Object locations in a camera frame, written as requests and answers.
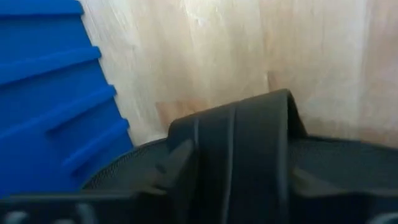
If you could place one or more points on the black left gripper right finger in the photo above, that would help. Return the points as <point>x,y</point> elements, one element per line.
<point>308,186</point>

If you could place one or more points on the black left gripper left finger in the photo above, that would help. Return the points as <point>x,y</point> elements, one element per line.
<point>174,165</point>

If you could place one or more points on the blue plastic bin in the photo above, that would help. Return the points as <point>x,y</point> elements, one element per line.
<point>46,109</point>

